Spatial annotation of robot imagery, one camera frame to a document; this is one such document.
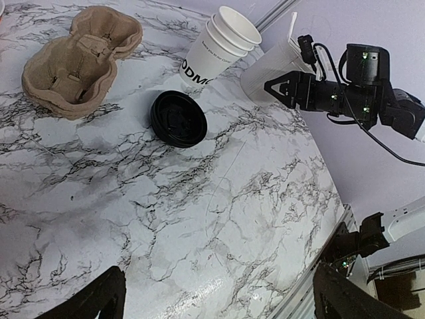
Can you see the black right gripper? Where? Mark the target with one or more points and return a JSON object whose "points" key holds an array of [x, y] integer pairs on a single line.
{"points": [[362, 70]]}

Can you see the white wrapped straw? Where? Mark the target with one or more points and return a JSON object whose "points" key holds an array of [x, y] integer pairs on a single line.
{"points": [[291, 27]]}

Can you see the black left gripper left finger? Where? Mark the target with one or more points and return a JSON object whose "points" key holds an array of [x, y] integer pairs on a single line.
{"points": [[104, 297]]}

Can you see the right aluminium frame post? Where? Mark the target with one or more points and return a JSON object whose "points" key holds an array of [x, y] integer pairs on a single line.
{"points": [[278, 10]]}

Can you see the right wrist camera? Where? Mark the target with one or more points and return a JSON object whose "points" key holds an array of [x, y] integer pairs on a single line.
{"points": [[310, 56]]}

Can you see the stacked cardboard cup carriers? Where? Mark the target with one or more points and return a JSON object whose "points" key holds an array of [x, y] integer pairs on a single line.
{"points": [[71, 75]]}

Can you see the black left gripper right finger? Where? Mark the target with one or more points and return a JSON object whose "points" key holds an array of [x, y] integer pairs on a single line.
{"points": [[337, 297]]}

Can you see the stack of white paper cups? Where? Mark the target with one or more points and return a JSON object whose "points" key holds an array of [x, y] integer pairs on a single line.
{"points": [[227, 37]]}

